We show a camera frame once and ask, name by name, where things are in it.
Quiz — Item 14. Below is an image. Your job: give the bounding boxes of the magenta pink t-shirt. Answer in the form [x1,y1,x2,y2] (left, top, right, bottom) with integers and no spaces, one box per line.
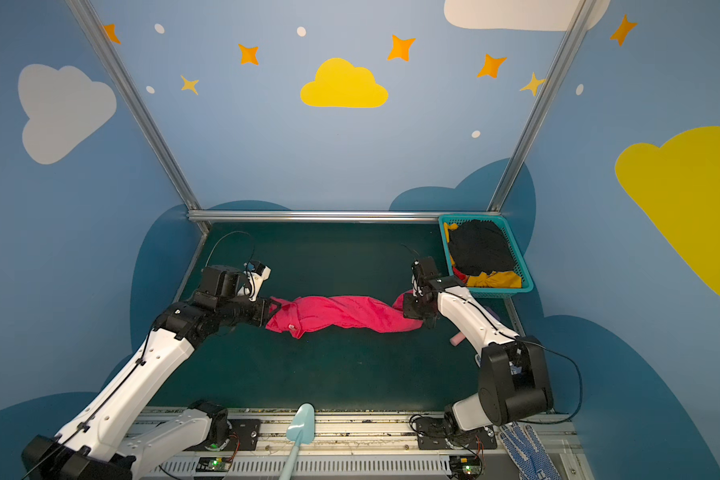
[265,295,424,339]

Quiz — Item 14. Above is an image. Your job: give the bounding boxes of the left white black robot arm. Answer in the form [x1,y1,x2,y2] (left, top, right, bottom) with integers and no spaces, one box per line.
[21,261,280,479]

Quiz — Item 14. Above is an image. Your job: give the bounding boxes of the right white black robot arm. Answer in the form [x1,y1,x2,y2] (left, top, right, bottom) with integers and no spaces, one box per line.
[403,257,554,432]

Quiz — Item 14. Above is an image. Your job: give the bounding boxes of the red t-shirt in basket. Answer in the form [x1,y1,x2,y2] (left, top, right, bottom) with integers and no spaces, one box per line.
[452,266,469,283]

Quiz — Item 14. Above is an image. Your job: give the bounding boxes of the black t-shirt in basket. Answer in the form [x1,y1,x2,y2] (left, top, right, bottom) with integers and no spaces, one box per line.
[445,220,515,276]

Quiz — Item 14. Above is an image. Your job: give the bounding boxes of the yellow t-shirt in basket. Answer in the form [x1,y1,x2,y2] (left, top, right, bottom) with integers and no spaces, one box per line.
[443,222,522,289]

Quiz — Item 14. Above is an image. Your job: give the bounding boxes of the teal plastic basket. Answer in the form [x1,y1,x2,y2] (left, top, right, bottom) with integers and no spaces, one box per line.
[438,214,534,298]

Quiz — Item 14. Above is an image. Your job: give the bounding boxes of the light blue toy shovel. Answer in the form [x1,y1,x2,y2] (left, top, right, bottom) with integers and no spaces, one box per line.
[279,403,316,480]

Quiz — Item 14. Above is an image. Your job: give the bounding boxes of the left green circuit board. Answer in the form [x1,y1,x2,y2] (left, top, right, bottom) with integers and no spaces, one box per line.
[196,457,232,473]

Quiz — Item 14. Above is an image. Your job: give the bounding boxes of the green circuit board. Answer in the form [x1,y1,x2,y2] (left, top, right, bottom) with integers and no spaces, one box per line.
[448,456,483,480]
[196,457,232,473]

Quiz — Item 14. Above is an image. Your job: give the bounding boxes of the right green circuit board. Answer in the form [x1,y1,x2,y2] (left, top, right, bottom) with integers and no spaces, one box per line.
[448,456,483,480]

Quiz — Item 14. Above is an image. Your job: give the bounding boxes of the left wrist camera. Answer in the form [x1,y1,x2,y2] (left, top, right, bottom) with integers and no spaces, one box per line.
[244,260,271,301]

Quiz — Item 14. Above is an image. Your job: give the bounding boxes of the aluminium frame back bar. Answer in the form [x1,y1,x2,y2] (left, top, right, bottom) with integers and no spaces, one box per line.
[187,210,499,224]

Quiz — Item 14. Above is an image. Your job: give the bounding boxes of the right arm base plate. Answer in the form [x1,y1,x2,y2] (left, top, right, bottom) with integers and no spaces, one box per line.
[408,415,498,451]

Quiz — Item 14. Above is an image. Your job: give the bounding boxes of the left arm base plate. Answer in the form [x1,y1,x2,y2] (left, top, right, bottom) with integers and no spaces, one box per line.
[188,418,262,452]

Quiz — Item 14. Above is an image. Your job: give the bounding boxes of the blue dotted glove on rail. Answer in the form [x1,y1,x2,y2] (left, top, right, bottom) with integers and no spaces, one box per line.
[498,422,562,480]

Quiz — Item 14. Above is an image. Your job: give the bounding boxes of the aluminium frame left post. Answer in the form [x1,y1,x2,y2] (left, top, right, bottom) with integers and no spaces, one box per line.
[65,0,201,213]

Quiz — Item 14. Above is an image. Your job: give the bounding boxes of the aluminium frame post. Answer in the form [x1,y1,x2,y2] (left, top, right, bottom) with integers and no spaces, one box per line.
[65,0,201,213]
[487,0,598,214]

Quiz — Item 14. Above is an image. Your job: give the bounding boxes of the aluminium frame right post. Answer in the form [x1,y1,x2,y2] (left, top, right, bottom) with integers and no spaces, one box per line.
[487,0,598,214]

